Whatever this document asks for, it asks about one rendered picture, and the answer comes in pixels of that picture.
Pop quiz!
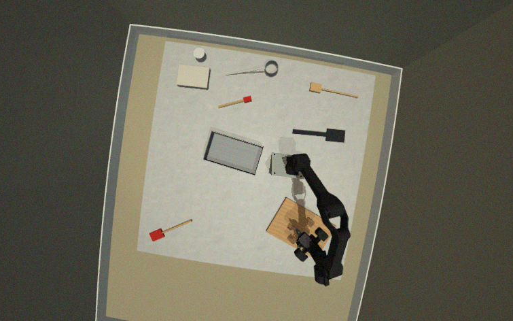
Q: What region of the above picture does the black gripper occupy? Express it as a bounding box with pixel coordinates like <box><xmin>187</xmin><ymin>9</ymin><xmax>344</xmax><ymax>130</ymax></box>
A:
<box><xmin>294</xmin><ymin>226</ymin><xmax>329</xmax><ymax>262</ymax></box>

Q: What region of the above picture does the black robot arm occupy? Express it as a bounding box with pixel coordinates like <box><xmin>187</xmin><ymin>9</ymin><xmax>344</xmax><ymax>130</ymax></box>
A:
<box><xmin>285</xmin><ymin>153</ymin><xmax>351</xmax><ymax>287</ymax></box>

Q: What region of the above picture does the short white cylinder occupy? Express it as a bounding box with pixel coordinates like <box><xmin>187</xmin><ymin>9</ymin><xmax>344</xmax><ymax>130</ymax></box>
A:
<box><xmin>194</xmin><ymin>48</ymin><xmax>207</xmax><ymax>63</ymax></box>

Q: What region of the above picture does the grey rectangular roasting tin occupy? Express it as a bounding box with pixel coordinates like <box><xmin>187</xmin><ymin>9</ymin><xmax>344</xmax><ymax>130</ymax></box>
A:
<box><xmin>203</xmin><ymin>131</ymin><xmax>264</xmax><ymax>175</ymax></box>

